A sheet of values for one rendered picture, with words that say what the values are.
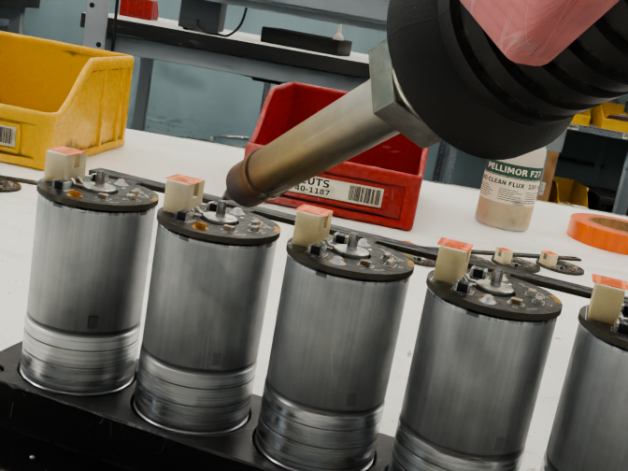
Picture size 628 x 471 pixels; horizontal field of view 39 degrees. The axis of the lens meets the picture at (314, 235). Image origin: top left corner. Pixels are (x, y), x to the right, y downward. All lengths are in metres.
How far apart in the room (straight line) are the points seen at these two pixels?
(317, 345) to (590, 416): 0.05
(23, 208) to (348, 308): 0.27
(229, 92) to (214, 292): 4.48
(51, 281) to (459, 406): 0.08
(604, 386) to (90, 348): 0.10
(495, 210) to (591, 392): 0.39
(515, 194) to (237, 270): 0.38
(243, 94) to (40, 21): 1.09
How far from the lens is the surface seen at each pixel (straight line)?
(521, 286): 0.17
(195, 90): 4.67
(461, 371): 0.16
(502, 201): 0.54
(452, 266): 0.16
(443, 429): 0.16
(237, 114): 4.65
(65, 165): 0.19
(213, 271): 0.17
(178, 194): 0.18
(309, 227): 0.17
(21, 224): 0.39
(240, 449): 0.18
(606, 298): 0.16
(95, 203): 0.18
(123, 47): 2.62
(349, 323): 0.16
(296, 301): 0.17
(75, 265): 0.18
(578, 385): 0.16
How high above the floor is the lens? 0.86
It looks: 14 degrees down
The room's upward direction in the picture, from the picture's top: 10 degrees clockwise
